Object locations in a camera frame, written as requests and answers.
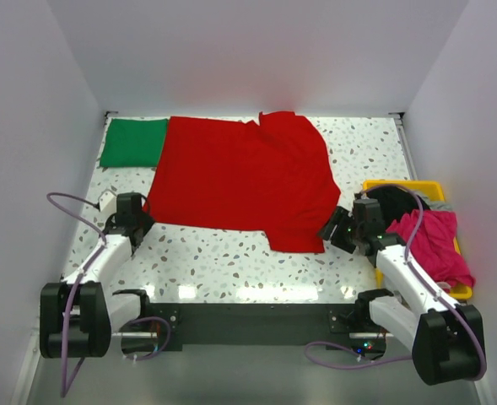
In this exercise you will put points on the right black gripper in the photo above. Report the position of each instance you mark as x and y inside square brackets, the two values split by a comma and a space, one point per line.
[340, 217]

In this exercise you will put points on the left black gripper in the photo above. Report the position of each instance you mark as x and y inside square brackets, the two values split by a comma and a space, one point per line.
[147, 222]

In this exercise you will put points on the red t shirt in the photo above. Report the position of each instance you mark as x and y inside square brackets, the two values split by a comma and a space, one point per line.
[271, 175]

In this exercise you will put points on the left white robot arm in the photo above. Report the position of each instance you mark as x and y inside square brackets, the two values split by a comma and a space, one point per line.
[77, 316]

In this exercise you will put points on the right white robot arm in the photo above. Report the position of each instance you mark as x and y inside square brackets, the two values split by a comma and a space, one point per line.
[445, 338]

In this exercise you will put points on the black t shirt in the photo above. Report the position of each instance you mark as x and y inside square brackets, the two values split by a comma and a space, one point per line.
[394, 203]

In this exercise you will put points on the folded green t shirt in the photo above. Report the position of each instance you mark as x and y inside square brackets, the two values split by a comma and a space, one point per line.
[133, 143]

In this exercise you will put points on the pink t shirt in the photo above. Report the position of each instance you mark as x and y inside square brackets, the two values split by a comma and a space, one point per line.
[433, 246]

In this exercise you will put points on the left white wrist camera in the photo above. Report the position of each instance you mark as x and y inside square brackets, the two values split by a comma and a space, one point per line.
[107, 202]

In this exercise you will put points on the aluminium table frame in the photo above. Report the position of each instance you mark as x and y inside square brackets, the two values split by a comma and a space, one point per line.
[191, 267]

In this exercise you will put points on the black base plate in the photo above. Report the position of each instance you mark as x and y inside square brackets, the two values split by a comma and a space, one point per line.
[253, 324]

